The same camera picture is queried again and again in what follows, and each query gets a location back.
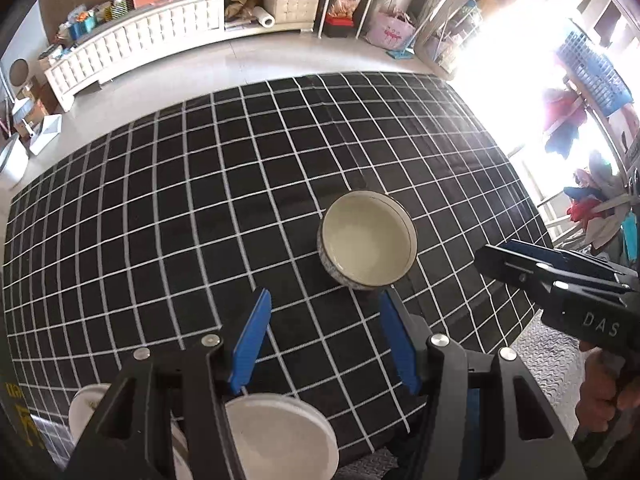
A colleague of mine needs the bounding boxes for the right hand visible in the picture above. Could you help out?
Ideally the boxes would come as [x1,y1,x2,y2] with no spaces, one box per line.
[575,341,639,432]

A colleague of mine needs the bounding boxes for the white bowl pink flowers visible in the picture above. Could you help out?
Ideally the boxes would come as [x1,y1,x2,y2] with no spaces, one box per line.
[226,393,340,480]

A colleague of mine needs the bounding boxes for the white bowl red emblem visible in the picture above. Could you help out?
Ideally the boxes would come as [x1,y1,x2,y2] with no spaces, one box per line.
[68,384,111,444]

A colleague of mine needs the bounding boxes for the pink gift bag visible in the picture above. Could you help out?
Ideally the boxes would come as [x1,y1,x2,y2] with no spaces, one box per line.
[364,12,416,50]

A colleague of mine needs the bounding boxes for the paper towel roll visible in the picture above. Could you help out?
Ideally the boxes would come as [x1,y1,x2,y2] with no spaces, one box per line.
[252,6,276,28]

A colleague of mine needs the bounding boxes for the black white grid tablecloth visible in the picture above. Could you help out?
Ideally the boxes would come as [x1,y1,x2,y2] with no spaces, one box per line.
[3,73,550,464]

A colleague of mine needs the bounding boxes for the long white cabinet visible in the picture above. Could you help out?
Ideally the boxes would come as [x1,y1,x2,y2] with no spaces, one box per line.
[44,0,314,112]

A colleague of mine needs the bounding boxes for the white dustpan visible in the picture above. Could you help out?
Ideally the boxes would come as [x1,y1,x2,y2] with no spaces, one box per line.
[28,114,63,156]

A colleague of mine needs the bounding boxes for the white tufted storage box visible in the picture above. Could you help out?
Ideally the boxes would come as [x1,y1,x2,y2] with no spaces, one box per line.
[264,0,319,24]

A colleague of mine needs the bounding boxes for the blue laundry basket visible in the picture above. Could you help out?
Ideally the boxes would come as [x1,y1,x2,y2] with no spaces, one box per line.
[556,30,634,117]

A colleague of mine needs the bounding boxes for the floral patterned bowl gold rim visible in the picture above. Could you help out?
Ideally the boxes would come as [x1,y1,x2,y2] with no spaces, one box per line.
[317,190,418,290]

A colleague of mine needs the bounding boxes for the white plastic storage bin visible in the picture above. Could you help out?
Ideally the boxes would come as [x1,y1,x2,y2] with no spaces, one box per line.
[0,133,29,191]

